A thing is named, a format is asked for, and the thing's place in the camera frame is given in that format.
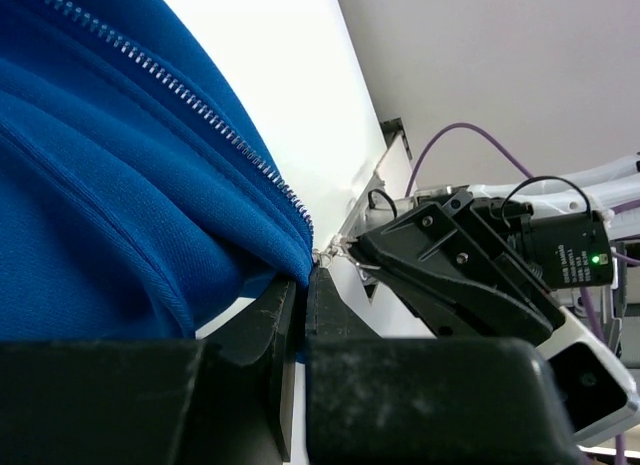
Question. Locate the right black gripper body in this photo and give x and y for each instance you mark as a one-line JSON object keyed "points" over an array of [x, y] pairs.
{"points": [[566, 251]]}

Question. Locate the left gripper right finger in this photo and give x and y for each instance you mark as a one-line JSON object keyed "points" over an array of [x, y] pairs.
{"points": [[375, 400]]}

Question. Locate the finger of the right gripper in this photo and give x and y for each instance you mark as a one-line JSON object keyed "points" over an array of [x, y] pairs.
{"points": [[455, 307], [430, 245]]}

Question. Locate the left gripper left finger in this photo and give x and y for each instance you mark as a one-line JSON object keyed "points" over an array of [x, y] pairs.
{"points": [[224, 399]]}

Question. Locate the metal zipper pull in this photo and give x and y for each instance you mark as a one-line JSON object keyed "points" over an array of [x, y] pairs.
{"points": [[339, 247]]}

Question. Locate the blue zip-up jacket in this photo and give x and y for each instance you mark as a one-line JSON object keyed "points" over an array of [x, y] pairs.
{"points": [[138, 199]]}

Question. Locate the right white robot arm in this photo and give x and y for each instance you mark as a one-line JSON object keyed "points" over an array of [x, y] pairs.
{"points": [[612, 190]]}

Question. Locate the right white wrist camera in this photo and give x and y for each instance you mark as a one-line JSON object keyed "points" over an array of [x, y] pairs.
{"points": [[598, 392]]}

